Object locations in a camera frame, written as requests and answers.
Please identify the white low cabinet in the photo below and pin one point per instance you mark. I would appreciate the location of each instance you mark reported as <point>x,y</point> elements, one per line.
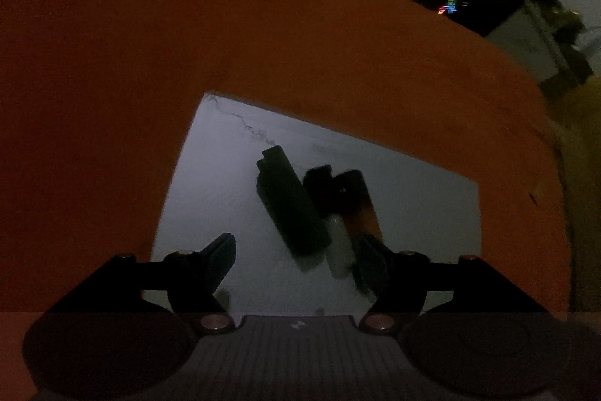
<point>526,39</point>

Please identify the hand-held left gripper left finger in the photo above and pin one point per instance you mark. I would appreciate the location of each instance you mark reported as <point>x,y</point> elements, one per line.
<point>220,255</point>

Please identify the orange blanket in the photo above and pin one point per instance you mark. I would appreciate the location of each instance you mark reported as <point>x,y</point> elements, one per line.
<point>117,77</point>

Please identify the black rectangular case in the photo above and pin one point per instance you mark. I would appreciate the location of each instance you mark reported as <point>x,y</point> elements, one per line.
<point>291,203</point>

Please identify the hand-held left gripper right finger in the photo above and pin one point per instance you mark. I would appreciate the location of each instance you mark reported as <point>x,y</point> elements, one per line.
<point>371,260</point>

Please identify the white box lid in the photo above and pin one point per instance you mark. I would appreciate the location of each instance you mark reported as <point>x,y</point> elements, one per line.
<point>225,194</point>

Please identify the computer case with coloured lights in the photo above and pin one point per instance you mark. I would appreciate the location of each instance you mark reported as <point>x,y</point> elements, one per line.
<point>454,1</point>

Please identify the yellow wooden board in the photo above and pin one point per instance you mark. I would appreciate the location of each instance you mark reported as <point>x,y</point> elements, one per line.
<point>582,194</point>

